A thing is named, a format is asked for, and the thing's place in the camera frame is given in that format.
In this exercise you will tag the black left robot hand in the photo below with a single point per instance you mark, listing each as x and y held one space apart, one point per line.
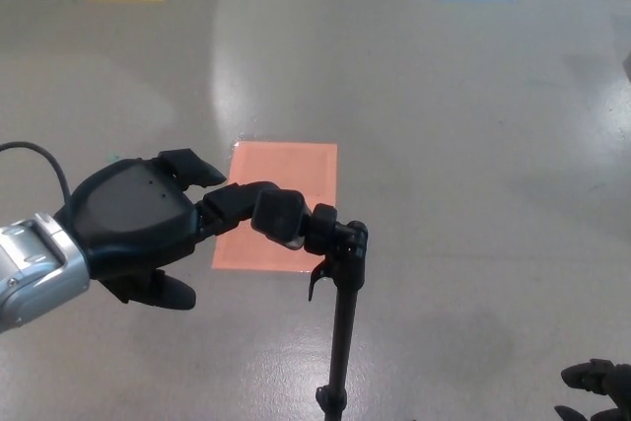
133 209

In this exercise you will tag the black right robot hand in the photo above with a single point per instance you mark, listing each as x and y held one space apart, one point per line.
599 376

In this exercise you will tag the black phone stand with clamp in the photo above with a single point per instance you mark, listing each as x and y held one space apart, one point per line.
344 317

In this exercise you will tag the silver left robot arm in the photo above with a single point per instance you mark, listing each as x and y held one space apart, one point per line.
34 268

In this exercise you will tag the orange rectangular floor patch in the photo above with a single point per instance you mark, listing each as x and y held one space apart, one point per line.
296 169

